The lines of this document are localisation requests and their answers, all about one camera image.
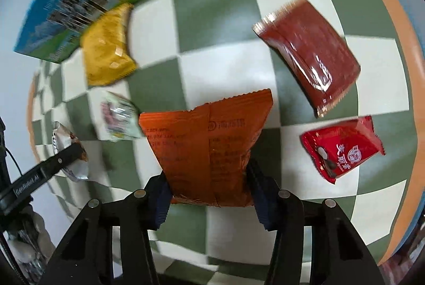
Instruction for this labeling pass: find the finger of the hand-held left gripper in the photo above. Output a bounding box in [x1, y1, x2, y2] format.
[13, 142, 83, 194]

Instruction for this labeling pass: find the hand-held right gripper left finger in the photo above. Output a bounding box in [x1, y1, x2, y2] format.
[40, 172, 173, 285]

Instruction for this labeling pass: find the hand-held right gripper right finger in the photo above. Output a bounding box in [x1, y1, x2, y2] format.
[246, 159, 389, 285]

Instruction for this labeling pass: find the panda print snack packet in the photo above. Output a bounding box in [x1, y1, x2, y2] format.
[51, 121, 90, 180]

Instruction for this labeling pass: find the orange snack packet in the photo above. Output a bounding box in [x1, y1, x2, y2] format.
[138, 89, 273, 207]

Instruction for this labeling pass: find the dark grey fuzzy clothing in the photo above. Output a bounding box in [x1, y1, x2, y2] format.
[7, 212, 55, 285]

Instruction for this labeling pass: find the small white green snack packet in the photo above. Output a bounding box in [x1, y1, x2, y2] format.
[100, 91, 143, 142]

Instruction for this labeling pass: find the small red snack packet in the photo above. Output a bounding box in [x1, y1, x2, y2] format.
[300, 116, 386, 185]

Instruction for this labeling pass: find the yellow chips packet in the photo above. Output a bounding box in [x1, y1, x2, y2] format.
[80, 3, 138, 86]

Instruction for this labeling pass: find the dark red snack packet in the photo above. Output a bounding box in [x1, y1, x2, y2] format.
[252, 0, 362, 119]

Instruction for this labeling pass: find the green white checkered mat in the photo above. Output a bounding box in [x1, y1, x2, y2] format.
[27, 0, 425, 272]

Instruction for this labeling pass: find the black cable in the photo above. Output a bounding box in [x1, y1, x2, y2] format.
[0, 135, 27, 285]

